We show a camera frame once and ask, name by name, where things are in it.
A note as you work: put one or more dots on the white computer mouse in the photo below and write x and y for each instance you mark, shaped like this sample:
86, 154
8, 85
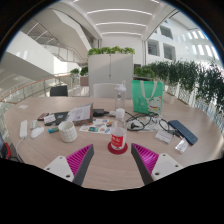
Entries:
37, 132

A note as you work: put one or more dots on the black notebook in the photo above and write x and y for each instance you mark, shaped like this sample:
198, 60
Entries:
61, 117

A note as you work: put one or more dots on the white chair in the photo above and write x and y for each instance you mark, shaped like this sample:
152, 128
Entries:
105, 90

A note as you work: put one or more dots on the black chair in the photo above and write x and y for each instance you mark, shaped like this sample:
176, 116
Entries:
59, 91

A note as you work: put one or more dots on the dark blue keyboard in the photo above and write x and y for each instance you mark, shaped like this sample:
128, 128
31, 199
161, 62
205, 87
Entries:
183, 132

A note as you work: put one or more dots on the white power strip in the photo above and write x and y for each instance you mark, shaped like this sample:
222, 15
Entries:
23, 129

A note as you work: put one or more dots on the clear water bottle red label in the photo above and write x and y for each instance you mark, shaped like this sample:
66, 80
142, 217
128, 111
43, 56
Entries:
118, 138

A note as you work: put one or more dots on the clear sports bottle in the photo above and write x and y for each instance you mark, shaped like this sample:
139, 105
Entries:
120, 96

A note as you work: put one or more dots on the small blue tube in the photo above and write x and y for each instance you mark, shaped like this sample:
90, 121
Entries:
53, 130

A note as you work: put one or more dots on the small white paper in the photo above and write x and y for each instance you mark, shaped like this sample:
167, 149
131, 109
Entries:
23, 107

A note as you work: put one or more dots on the white packet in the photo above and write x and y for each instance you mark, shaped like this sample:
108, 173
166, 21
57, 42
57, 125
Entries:
163, 136
182, 145

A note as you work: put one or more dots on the black power bank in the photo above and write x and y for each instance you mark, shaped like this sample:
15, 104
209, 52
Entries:
100, 112

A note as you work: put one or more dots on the row of green plants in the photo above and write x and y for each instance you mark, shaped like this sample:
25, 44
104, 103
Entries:
186, 80

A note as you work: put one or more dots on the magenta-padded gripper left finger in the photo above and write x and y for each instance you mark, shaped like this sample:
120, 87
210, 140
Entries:
71, 163

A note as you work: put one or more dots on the pale grey oval device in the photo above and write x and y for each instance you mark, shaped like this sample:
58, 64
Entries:
34, 124

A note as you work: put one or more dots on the brown planter with plant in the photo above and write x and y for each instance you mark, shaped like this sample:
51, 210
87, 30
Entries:
84, 78

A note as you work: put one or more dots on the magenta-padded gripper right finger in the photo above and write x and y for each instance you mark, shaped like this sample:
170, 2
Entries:
153, 163

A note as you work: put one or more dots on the white cabinet topped with plants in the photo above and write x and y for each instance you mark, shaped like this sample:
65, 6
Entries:
110, 73

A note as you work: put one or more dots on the brown box with paper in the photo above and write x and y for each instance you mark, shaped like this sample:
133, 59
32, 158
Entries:
80, 115

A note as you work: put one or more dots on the white grid-patterned mug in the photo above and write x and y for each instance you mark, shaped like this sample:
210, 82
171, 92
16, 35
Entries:
68, 132

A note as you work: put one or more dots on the red and black case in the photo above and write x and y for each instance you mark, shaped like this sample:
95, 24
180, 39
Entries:
43, 116

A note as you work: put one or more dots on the flat round red coaster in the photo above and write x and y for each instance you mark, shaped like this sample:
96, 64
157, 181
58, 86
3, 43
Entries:
117, 151

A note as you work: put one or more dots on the green cartoon tote bag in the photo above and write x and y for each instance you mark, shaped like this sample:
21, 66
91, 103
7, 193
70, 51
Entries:
143, 96

